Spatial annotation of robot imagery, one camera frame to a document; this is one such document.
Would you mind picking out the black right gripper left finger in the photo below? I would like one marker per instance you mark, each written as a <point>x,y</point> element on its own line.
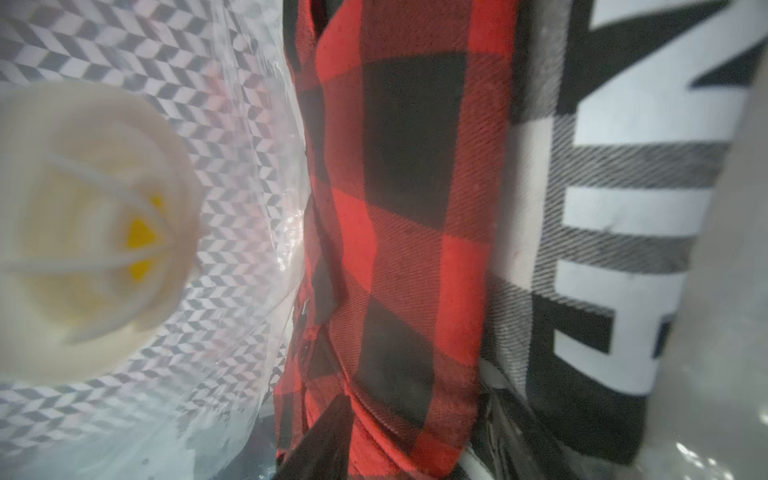
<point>323,453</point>

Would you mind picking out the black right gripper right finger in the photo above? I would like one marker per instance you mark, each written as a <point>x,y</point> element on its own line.
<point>512,442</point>

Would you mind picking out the clear plastic vacuum bag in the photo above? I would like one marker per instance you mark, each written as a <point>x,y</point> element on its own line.
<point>196,401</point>

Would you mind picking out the red black buffalo plaid shirt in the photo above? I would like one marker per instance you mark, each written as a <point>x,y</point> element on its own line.
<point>405,107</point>

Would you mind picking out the white round bag valve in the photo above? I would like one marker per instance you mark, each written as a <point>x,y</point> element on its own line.
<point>100,224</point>

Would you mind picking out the black white plaid shirt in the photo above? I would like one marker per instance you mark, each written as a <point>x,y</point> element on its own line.
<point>627,303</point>

